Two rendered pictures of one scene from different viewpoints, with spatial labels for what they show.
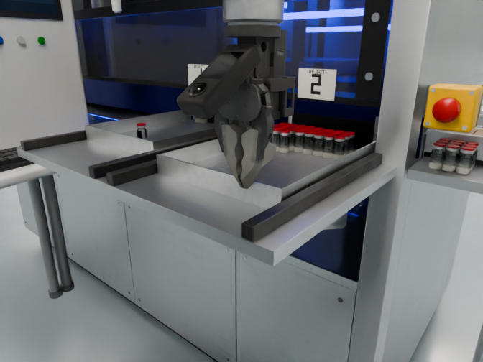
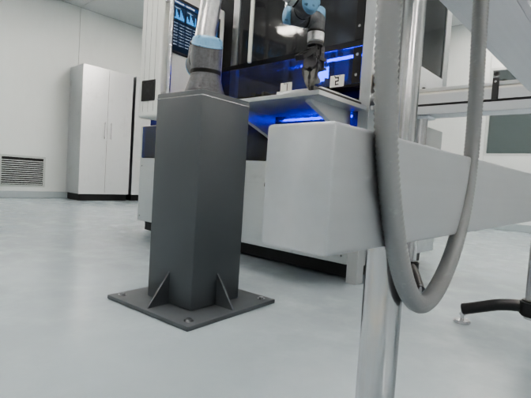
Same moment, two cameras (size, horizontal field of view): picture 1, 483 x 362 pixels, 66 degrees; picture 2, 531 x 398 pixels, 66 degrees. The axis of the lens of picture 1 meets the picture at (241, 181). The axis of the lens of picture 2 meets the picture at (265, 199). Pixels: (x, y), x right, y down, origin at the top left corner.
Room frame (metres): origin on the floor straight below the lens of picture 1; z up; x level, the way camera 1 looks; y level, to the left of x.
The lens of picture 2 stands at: (-1.37, 0.08, 0.50)
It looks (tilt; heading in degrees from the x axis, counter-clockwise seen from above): 3 degrees down; 3
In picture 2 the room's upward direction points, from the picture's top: 4 degrees clockwise
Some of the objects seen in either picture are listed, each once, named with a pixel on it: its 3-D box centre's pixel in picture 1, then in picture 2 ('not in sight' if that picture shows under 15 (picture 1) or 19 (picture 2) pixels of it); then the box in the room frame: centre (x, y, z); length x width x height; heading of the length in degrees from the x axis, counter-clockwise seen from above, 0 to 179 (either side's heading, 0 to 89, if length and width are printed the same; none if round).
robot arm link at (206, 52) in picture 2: not in sight; (206, 54); (0.21, 0.41, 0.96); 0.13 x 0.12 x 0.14; 20
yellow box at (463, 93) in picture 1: (453, 106); not in sight; (0.64, -0.36, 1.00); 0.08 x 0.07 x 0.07; 140
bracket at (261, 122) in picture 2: not in sight; (252, 124); (0.92, 0.28, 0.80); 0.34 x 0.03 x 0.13; 140
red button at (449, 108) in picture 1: (447, 109); not in sight; (0.60, -0.33, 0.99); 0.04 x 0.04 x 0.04; 50
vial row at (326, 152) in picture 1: (303, 141); not in sight; (0.75, -0.13, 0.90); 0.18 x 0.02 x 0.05; 51
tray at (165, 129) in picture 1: (175, 128); not in sight; (0.93, 0.17, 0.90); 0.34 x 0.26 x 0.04; 140
